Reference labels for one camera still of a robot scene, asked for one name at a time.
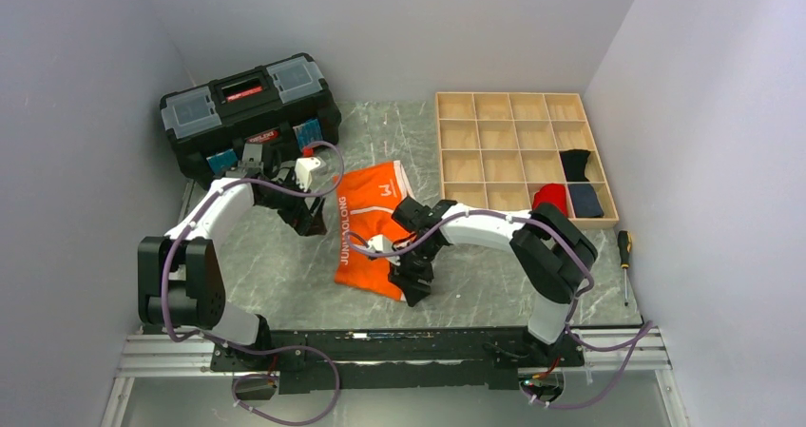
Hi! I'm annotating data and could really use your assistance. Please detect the yellow black screwdriver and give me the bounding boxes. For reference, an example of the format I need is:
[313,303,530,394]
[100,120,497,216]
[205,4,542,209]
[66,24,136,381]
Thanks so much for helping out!
[617,230,632,306]

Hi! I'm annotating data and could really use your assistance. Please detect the black rolled underwear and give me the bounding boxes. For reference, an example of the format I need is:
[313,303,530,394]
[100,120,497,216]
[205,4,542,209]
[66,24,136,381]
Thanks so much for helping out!
[559,149,591,183]

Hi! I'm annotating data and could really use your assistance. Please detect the wooden compartment tray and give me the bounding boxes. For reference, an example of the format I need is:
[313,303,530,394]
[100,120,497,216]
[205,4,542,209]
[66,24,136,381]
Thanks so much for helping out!
[435,91,620,229]

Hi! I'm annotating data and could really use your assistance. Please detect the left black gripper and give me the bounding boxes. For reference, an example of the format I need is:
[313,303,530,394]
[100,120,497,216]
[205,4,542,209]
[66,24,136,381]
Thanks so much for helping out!
[258,167,327,236]

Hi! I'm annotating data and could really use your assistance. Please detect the orange underwear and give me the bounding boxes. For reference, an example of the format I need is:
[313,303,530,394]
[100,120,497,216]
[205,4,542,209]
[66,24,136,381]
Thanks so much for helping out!
[335,161,413,301]

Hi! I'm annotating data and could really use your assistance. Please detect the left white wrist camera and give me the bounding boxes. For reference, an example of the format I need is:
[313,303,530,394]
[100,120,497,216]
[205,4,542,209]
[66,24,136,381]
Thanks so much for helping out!
[294,147,323,192]

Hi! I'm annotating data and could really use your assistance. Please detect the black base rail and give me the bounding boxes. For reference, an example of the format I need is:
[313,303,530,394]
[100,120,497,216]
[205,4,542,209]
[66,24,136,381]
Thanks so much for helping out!
[210,326,585,395]

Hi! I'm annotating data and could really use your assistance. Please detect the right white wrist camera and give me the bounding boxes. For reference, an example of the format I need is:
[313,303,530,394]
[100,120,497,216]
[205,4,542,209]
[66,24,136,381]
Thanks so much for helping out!
[366,235,400,266]

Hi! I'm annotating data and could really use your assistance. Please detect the dark blue rolled underwear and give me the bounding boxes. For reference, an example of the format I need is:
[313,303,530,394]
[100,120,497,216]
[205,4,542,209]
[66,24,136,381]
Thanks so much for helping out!
[568,183,605,219]

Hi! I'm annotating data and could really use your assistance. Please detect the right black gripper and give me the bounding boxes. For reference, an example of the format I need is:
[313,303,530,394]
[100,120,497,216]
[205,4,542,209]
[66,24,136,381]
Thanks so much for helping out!
[387,239,442,308]

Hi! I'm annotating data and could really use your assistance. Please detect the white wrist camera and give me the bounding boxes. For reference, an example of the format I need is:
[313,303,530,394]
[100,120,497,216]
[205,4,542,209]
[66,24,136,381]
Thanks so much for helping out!
[366,235,400,266]
[294,147,323,192]

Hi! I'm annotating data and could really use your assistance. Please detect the red rolled underwear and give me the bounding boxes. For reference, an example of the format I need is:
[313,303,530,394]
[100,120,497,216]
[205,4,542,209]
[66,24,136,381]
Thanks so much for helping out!
[531,183,568,217]

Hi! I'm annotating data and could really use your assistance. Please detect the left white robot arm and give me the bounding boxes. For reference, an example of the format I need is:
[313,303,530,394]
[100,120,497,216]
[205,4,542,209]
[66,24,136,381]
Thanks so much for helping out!
[137,142,328,370]

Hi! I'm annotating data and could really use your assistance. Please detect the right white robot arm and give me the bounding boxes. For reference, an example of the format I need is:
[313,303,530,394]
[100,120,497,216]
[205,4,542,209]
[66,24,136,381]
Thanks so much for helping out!
[389,199,598,365]

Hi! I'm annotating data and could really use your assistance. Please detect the black plastic toolbox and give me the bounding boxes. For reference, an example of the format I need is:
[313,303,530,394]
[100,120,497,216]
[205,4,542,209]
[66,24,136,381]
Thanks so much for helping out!
[159,52,342,187]

